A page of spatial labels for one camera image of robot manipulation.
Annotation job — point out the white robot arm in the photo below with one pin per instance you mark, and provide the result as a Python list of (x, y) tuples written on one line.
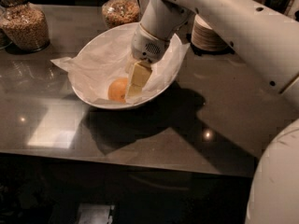
[(268, 41)]

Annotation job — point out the tall stack paper bowls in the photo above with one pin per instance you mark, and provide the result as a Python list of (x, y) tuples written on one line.
[(204, 37)]

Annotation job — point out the large glass grain jar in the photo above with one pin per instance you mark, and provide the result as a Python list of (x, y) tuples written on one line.
[(24, 25)]

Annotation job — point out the glass jar at left edge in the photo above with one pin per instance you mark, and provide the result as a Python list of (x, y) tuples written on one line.
[(4, 40)]

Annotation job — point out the glass cereal jar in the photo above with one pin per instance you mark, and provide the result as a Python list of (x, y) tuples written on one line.
[(120, 12)]

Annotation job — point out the white tilted bowl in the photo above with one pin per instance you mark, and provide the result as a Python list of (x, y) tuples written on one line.
[(93, 98)]

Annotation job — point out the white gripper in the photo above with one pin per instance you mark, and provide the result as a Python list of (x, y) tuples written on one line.
[(146, 46)]

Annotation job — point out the orange fruit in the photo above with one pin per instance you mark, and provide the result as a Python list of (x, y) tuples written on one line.
[(117, 89)]

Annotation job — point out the white paper liner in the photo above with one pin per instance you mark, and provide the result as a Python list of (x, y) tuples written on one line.
[(99, 62)]

